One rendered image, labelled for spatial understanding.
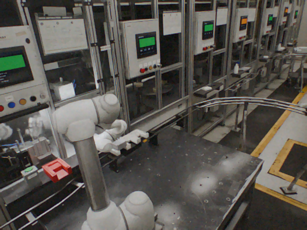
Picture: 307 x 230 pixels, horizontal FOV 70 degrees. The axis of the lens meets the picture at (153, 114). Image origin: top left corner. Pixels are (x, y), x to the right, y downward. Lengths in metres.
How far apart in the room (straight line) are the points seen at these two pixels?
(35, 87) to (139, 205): 0.93
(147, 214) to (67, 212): 0.62
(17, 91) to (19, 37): 0.31
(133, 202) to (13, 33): 1.11
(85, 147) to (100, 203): 0.29
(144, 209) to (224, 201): 0.62
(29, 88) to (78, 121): 0.55
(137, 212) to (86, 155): 0.41
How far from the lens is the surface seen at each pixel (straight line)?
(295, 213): 2.70
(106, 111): 1.07
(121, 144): 1.78
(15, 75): 1.46
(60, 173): 1.64
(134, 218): 1.27
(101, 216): 1.21
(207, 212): 1.57
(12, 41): 1.47
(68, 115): 1.05
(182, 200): 1.62
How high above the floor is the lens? 1.86
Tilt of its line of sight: 25 degrees down
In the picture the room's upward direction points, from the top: 3 degrees counter-clockwise
